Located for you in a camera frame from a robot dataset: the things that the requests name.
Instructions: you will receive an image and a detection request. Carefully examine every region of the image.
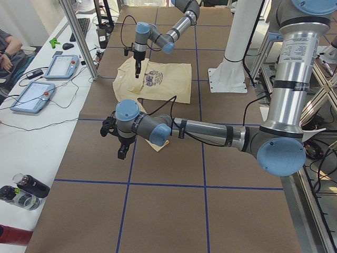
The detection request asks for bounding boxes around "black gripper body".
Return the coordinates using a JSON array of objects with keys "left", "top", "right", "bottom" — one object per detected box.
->
[
  {"left": 124, "top": 43, "right": 146, "bottom": 61},
  {"left": 100, "top": 111, "right": 136, "bottom": 152}
]

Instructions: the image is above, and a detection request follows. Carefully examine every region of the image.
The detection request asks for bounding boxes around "beige long-sleeve graphic shirt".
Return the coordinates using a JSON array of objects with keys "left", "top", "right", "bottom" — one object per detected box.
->
[{"left": 113, "top": 57, "right": 192, "bottom": 153}]

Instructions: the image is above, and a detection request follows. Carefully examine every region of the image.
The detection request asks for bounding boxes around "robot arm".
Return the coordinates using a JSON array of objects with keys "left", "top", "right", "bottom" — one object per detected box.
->
[
  {"left": 92, "top": 6, "right": 269, "bottom": 184},
  {"left": 124, "top": 0, "right": 200, "bottom": 79}
]

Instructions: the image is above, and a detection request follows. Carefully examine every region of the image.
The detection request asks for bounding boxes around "black keyboard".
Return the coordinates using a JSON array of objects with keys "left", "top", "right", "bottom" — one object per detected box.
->
[{"left": 70, "top": 18, "right": 90, "bottom": 42}]

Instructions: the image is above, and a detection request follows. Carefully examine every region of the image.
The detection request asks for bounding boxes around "black computer mouse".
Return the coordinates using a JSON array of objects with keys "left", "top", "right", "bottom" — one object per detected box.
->
[{"left": 62, "top": 43, "right": 74, "bottom": 51}]

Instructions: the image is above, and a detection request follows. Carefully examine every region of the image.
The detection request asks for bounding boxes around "upper teach pendant tablet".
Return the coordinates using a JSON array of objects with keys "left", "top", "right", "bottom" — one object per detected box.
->
[{"left": 44, "top": 55, "right": 79, "bottom": 80}]

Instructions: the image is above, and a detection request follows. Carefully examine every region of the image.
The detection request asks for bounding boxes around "teach pendant tablet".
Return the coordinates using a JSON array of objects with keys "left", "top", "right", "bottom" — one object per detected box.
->
[
  {"left": 10, "top": 81, "right": 56, "bottom": 114},
  {"left": 44, "top": 55, "right": 79, "bottom": 80}
]

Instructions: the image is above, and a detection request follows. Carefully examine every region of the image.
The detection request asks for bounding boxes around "lower teach pendant tablet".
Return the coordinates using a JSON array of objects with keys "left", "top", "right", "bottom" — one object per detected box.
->
[{"left": 10, "top": 81, "right": 56, "bottom": 114}]

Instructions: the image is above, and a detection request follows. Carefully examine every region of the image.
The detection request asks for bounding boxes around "green plastic clip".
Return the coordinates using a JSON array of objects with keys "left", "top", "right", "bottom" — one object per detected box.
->
[{"left": 49, "top": 37, "right": 60, "bottom": 49}]

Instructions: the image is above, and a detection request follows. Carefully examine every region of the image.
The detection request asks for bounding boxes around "black water bottle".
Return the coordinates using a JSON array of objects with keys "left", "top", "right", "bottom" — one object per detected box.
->
[{"left": 13, "top": 173, "right": 50, "bottom": 198}]

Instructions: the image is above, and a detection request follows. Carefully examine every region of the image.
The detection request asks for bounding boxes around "seated person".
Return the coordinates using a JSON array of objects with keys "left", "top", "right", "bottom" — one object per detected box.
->
[{"left": 1, "top": 30, "right": 35, "bottom": 90}]

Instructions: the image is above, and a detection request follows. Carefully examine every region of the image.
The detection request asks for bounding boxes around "clear plastic bottle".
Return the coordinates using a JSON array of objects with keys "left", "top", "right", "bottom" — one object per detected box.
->
[{"left": 1, "top": 186, "right": 40, "bottom": 211}]

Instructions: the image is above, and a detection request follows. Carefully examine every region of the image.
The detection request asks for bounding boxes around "white paper sheet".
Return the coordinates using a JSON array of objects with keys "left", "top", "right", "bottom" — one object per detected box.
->
[{"left": 302, "top": 128, "right": 326, "bottom": 143}]

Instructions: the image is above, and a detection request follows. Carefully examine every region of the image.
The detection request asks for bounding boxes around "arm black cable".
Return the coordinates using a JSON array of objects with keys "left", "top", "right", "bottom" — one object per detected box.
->
[
  {"left": 120, "top": 15, "right": 137, "bottom": 50},
  {"left": 143, "top": 95, "right": 177, "bottom": 127}
]

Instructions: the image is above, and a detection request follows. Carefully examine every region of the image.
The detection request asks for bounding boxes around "aluminium frame post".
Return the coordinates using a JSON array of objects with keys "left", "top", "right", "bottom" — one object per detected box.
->
[{"left": 60, "top": 0, "right": 98, "bottom": 81}]

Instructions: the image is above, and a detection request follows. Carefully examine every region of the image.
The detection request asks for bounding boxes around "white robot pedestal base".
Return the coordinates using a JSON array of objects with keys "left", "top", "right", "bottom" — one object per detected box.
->
[{"left": 208, "top": 0, "right": 264, "bottom": 93}]

